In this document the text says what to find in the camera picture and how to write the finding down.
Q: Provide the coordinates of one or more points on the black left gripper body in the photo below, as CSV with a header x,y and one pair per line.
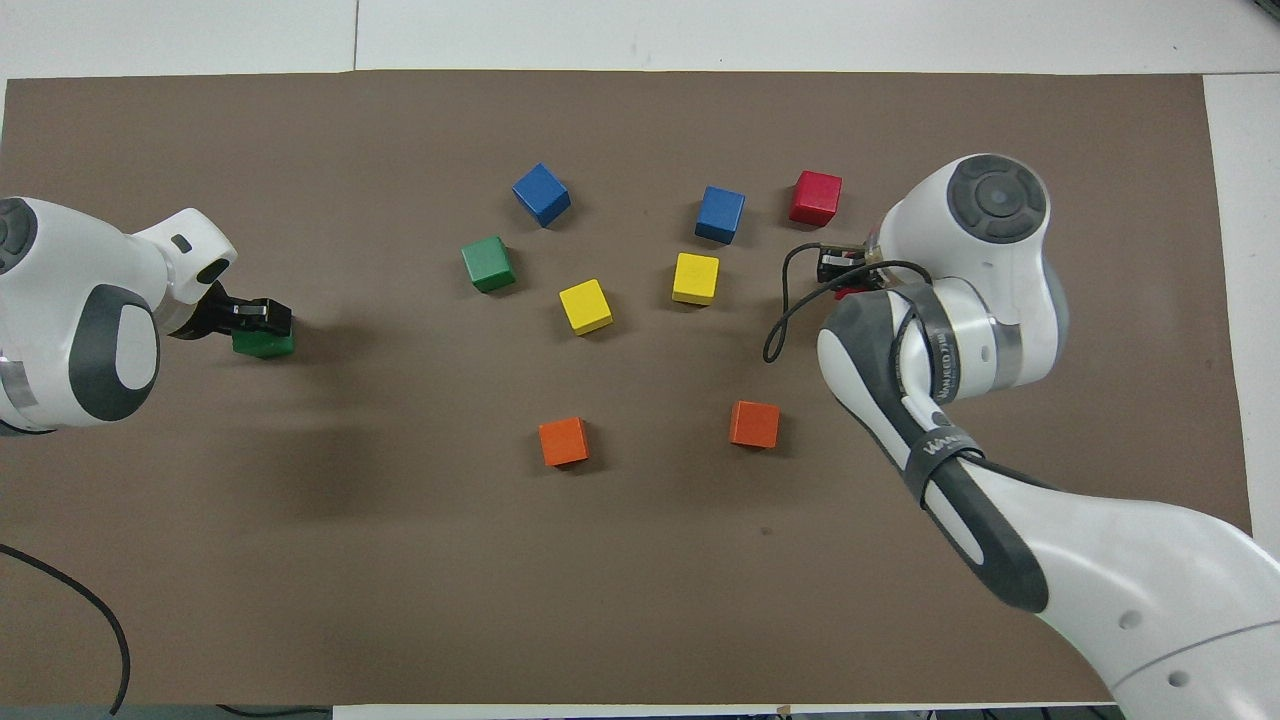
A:
x,y
220,315

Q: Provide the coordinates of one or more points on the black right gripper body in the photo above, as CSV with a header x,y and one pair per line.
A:
x,y
850,270

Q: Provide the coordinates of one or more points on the red cube block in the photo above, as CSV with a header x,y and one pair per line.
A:
x,y
815,197
852,292

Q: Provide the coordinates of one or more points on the green cube block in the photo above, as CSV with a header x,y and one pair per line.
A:
x,y
488,263
263,346

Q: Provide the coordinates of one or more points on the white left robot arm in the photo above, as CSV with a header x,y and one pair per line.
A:
x,y
60,290

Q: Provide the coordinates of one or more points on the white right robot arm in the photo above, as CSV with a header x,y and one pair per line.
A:
x,y
1150,570

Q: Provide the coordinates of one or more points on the blue cube block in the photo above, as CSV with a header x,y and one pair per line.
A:
x,y
720,214
541,194

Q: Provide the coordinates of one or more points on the yellow cube block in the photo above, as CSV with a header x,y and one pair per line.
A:
x,y
696,278
585,305

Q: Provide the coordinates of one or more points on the orange cube block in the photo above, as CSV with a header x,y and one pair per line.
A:
x,y
564,441
755,424

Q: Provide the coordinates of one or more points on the brown table mat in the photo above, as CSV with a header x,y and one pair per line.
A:
x,y
640,600

